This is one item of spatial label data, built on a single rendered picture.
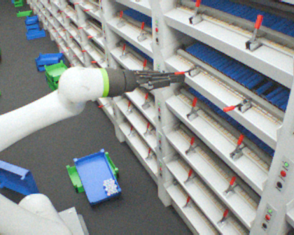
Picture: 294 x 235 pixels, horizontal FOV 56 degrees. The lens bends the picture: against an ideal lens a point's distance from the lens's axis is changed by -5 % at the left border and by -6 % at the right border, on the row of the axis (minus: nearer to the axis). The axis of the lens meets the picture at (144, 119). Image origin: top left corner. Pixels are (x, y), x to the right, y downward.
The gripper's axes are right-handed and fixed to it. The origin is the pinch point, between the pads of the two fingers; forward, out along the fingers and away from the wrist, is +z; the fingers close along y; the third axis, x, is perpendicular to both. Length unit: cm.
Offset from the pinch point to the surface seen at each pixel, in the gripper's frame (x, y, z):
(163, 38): 9.0, -18.1, 4.2
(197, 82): -0.2, 5.0, 6.2
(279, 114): 4.7, 37.6, 10.0
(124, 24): 2, -69, 10
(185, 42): 7.5, -17.7, 14.6
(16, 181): -104, -80, -55
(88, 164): -86, -64, -9
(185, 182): -55, -1, 18
